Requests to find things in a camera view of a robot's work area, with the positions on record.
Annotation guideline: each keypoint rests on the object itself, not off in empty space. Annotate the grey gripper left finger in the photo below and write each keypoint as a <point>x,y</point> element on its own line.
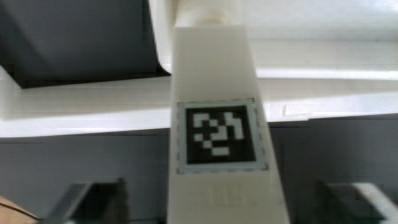
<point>94,204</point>

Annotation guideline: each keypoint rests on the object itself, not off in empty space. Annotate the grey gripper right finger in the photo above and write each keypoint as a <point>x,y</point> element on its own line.
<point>355,204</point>

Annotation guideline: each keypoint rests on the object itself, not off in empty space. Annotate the white desk leg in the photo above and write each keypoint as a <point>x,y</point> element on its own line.
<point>225,183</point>

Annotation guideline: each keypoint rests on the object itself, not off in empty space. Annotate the white desk top tray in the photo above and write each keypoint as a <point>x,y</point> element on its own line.
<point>323,39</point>

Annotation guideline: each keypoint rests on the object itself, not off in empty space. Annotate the white front fence bar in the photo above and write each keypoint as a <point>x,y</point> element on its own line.
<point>127,105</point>

